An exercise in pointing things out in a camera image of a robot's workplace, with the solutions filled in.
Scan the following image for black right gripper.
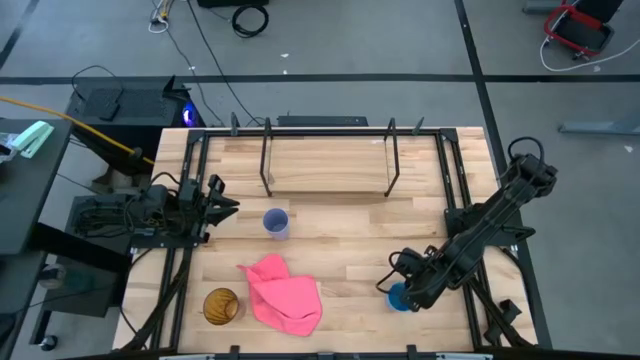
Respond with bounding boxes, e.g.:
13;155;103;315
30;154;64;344
396;248;442;313

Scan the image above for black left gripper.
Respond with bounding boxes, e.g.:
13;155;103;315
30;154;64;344
196;191;241;232

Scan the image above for blue plastic cup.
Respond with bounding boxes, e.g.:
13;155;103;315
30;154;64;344
385;282;414;314

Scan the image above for lavender plastic cup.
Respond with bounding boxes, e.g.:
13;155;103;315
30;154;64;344
262;207;291;241

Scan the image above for amber faceted plastic cup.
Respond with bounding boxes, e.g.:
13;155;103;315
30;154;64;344
202;287;240;327

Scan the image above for pink knitted cloth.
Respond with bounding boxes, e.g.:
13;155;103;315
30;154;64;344
236;253;324;337

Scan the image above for black computer tower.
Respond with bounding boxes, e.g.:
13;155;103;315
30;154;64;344
66;74;194;149

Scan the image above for black power strip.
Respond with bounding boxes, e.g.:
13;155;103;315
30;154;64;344
276;115;370;128

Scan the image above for small black box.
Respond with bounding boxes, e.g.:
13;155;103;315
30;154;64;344
97;88;125;122

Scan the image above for black equipment cart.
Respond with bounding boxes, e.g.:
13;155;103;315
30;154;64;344
28;193;135;347

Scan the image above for grey tape roll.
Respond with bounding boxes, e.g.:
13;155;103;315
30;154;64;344
38;263;67;291

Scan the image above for black desk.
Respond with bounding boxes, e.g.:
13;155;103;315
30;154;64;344
0;118;75;256

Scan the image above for mint green stapler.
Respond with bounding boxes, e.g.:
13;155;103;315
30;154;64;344
11;120;55;159

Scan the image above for red framed black case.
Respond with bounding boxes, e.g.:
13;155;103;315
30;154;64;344
543;3;616;57

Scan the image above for yellow cable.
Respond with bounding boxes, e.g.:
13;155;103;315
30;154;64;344
0;94;156;166

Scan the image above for black metal table frame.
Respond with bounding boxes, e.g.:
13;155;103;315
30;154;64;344
119;112;539;354

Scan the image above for long black floor cable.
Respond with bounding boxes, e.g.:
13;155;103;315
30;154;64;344
185;0;264;127

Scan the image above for coiled black cable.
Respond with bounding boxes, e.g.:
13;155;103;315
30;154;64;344
230;4;270;39

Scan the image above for white cable bundle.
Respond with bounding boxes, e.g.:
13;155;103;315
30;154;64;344
147;0;174;35

